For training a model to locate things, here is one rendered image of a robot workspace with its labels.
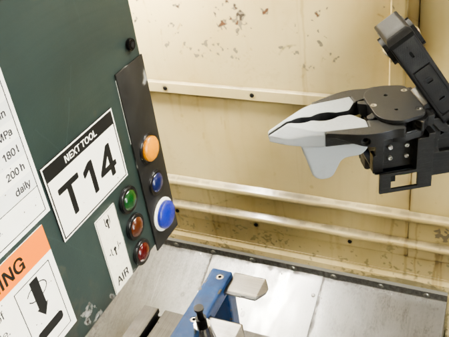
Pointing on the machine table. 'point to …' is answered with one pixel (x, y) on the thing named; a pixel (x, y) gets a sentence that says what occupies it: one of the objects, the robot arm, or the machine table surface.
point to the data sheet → (17, 178)
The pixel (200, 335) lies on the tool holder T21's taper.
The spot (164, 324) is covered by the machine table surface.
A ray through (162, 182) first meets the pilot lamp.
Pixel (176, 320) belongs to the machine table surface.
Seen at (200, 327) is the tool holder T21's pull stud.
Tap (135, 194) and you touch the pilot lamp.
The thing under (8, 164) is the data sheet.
